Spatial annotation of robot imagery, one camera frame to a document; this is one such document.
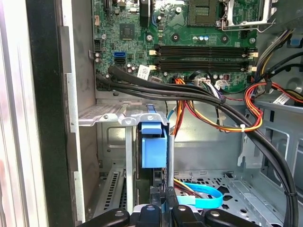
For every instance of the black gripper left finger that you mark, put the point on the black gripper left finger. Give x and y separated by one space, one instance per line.
149 217

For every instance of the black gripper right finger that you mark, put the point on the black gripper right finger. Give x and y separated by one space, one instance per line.
184 217

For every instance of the hard disk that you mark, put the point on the hard disk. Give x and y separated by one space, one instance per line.
154 153

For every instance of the silver disk bay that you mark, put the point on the silver disk bay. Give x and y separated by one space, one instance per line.
129 165

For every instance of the silver optical drive cage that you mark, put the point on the silver optical drive cage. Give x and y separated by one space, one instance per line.
272 142

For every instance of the black PC case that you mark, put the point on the black PC case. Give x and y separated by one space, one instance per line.
47 118

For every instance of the black RAM slot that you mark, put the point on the black RAM slot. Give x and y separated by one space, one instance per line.
206 65
206 50

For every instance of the green motherboard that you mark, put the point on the green motherboard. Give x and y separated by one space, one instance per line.
170 26

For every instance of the black graphics card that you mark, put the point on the black graphics card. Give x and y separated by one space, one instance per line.
144 14

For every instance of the metal socket cover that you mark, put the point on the metal socket cover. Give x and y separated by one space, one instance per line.
248 22

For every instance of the CPU socket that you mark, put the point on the CPU socket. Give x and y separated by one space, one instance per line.
202 11

